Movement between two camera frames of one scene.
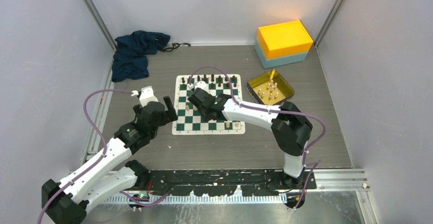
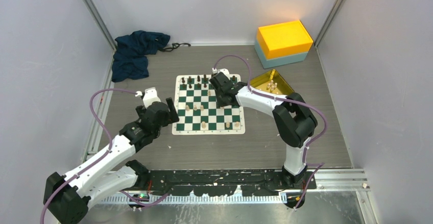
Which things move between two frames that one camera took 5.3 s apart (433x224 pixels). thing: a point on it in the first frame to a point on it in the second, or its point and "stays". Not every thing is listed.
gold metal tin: (269, 88) stays
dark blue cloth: (129, 60) stays
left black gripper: (169, 115) stays
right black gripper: (203, 116) to (221, 103)
